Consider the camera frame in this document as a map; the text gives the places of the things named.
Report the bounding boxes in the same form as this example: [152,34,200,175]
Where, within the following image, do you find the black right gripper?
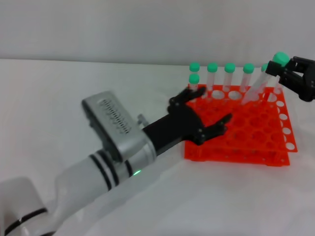
[265,56,315,102]

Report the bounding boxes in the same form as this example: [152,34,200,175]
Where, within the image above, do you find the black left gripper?
[142,87,233,156]

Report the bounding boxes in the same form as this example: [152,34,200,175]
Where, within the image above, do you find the green-capped clear test tube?
[258,63,270,86]
[240,63,255,93]
[189,73,200,94]
[273,81,284,95]
[189,61,201,86]
[241,51,290,106]
[206,62,219,99]
[222,62,236,92]

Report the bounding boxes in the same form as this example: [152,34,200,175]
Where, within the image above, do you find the orange test tube rack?
[184,83,299,168]

